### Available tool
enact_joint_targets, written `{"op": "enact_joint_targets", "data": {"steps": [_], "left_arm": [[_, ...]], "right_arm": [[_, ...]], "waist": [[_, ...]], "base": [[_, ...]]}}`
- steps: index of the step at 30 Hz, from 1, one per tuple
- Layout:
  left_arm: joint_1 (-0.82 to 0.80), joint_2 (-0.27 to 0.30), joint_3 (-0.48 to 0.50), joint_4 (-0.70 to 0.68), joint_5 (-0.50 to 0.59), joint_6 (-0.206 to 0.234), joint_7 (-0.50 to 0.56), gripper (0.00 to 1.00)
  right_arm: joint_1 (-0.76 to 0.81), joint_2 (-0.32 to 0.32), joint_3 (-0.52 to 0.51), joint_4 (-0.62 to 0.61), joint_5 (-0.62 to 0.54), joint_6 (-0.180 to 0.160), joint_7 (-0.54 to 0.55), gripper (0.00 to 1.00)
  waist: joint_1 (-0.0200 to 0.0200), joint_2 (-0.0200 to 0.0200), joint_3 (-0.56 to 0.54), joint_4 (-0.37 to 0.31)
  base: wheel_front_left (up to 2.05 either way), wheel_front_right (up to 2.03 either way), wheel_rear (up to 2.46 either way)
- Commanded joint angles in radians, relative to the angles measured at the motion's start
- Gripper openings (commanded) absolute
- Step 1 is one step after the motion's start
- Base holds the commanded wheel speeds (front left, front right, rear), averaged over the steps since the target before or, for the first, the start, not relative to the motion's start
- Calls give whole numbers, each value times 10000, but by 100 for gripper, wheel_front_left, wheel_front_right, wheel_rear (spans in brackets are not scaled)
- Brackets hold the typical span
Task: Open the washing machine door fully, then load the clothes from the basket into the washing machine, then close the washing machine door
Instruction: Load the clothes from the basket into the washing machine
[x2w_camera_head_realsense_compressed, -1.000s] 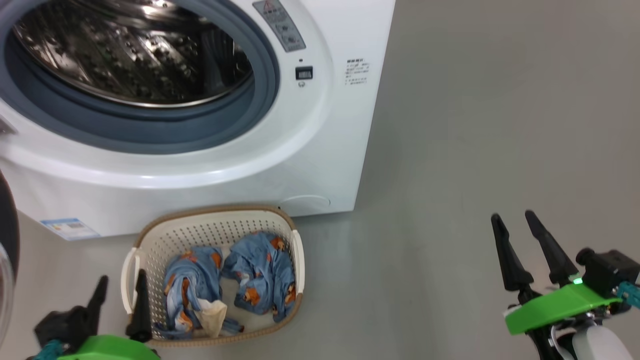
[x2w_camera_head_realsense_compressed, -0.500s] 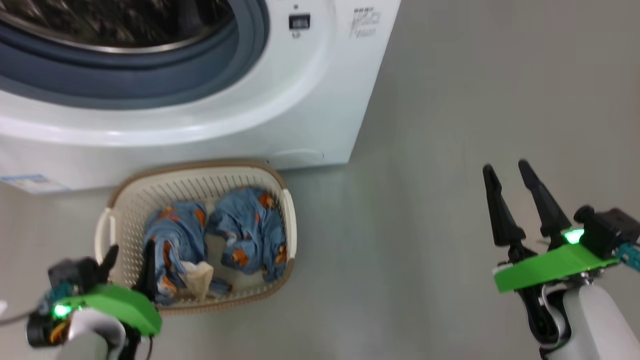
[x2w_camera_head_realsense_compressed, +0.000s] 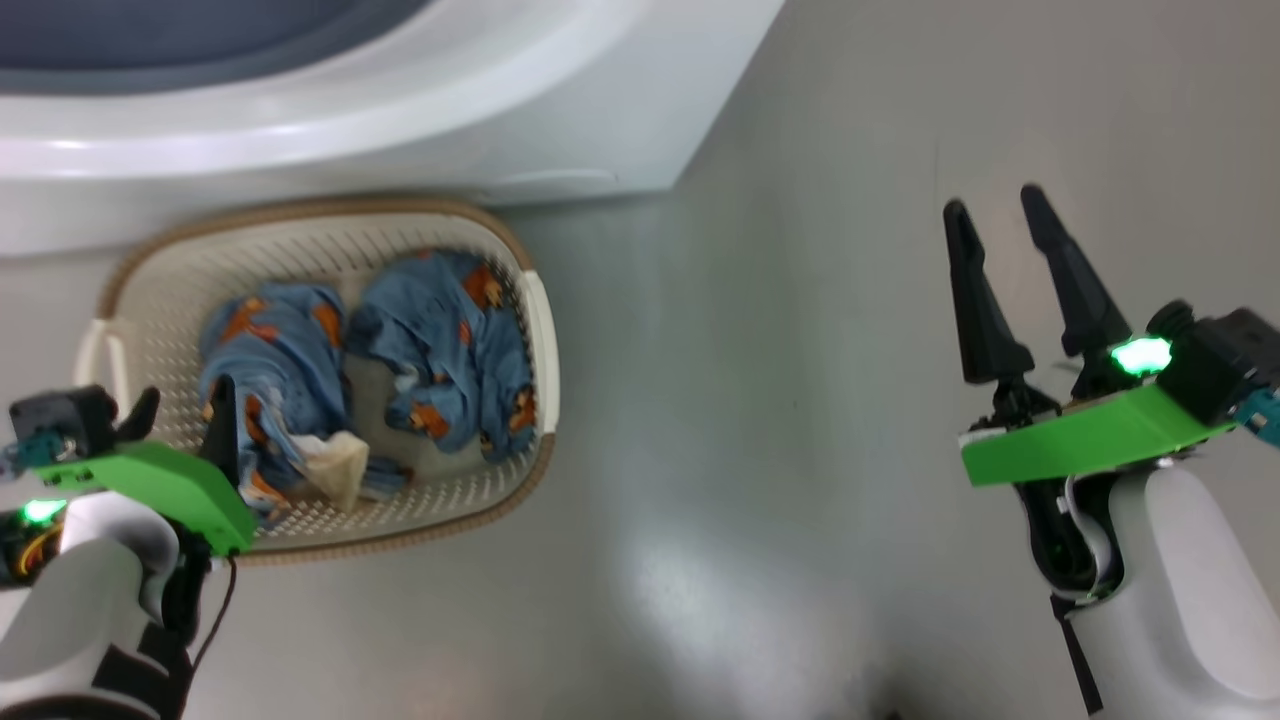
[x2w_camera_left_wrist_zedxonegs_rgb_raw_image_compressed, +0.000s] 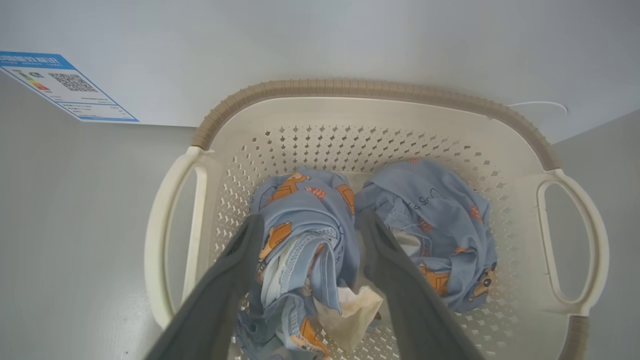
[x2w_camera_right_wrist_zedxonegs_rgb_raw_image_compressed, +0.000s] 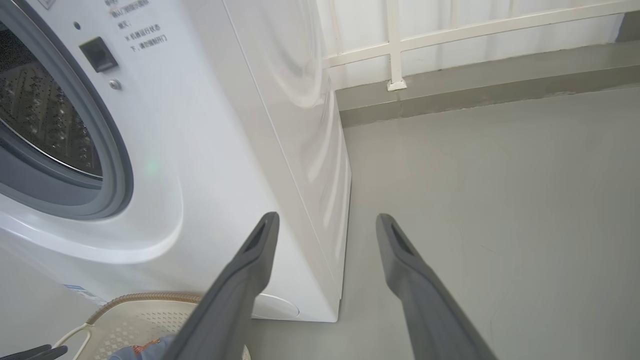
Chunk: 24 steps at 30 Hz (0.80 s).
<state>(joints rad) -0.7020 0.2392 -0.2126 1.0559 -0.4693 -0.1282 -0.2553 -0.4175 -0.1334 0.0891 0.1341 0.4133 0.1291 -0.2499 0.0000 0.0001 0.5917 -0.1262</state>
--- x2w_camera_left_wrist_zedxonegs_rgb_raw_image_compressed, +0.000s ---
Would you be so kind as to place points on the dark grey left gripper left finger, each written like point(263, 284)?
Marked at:
point(215, 310)

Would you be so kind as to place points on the blue energy label sticker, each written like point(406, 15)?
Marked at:
point(75, 90)

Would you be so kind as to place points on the white front-load washing machine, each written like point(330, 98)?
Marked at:
point(350, 40)

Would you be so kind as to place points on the round white filter cover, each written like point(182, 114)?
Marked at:
point(537, 117)

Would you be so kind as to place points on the cream perforated laundry basket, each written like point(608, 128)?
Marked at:
point(350, 110)

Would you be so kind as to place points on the blue printed garment cream lining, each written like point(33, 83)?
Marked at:
point(300, 200)

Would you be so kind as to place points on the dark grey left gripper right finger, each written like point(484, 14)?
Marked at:
point(410, 310)

